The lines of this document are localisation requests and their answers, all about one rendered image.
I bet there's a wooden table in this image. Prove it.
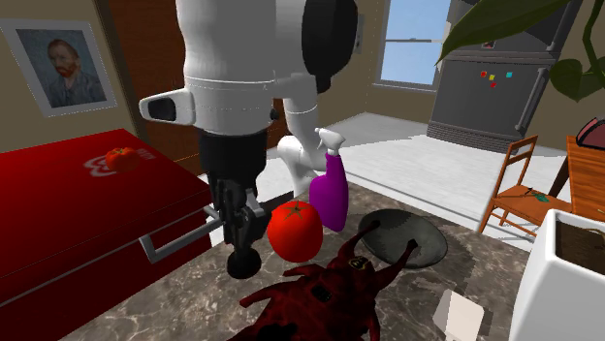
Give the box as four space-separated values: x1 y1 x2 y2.
548 135 605 224

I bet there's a dark grey plate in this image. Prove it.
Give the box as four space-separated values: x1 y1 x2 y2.
358 208 449 270

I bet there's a red chest with grey handle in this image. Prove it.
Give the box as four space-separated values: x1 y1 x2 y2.
0 128 224 341

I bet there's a potted plant in white planter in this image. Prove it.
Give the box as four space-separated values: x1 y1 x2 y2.
434 0 605 341

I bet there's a small red tomato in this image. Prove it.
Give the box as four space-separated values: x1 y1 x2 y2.
105 146 141 174

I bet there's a window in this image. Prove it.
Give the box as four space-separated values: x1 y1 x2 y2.
371 0 454 94

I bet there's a purple spray bottle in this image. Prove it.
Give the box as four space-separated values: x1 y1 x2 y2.
308 126 351 233

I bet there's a small green object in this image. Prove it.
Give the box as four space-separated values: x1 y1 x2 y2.
519 187 551 204

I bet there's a dark red round object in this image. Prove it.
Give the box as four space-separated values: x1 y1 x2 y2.
576 117 605 152

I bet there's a large red tomato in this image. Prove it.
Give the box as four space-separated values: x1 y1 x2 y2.
266 200 325 264

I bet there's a grey refrigerator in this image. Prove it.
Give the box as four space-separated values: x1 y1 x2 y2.
427 0 584 155

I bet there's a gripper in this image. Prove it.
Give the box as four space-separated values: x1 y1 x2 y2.
198 129 275 280

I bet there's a wooden chair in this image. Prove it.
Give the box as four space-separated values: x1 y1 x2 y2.
477 134 574 237

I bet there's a framed portrait wall picture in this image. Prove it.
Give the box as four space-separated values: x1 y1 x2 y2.
0 17 119 119

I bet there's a small white box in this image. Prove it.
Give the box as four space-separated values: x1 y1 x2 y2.
431 288 486 341

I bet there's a dark red creature toy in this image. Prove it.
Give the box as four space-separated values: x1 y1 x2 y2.
225 219 420 341

